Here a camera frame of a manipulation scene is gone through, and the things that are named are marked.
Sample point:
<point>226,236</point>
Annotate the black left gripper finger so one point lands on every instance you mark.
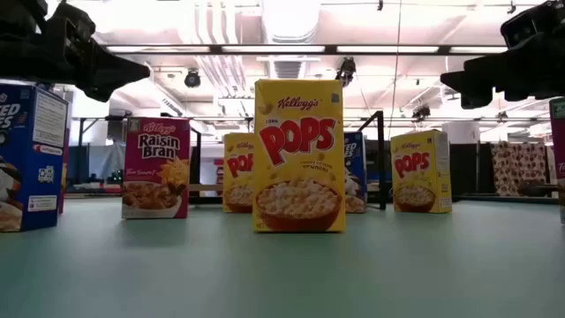
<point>115,70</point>
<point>98,93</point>

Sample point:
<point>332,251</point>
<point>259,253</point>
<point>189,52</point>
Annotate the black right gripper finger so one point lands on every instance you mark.
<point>476,100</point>
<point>472,77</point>

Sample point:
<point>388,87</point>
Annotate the magenta Raisin Bran cereal box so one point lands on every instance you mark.
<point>64,176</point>
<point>558,146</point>
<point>154,150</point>

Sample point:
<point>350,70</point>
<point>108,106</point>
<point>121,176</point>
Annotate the yellow Corn Pops cereal box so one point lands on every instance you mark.
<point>300,154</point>
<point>238,176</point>
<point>419,176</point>

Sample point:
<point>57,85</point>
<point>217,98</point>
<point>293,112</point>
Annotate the blue Frosted Flakes cereal box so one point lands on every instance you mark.
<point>355,154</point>
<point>31,176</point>

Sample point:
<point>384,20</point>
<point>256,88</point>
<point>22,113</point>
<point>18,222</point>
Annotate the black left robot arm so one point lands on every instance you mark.
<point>17,17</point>

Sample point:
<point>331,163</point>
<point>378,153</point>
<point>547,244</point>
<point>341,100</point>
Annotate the black ceiling spotlight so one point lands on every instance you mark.
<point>421,112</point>
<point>346,70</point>
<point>192,79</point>

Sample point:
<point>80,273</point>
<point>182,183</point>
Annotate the black room partition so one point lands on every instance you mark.
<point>463,172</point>

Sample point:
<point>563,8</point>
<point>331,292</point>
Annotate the brown patterned fabric screen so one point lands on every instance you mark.
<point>516,168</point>

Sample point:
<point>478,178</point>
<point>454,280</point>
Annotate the green table mat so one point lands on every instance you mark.
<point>397,274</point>

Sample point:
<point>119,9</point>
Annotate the black background workstation frame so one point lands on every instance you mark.
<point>112,118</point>

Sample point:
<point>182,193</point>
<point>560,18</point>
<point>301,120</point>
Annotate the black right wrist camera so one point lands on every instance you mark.
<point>529,24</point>

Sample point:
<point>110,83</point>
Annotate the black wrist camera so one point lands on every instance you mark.
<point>529,24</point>
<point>70,22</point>

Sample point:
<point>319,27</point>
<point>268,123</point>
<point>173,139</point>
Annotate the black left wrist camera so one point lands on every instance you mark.
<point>70,22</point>

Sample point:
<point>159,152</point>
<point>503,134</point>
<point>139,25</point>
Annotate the black table frame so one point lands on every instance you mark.
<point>485,199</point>

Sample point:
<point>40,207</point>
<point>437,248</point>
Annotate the black overhead frame rail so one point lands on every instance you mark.
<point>215,49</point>

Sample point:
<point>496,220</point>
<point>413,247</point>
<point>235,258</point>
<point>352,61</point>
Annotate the wooden shelf with black frame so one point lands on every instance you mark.
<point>382,168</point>

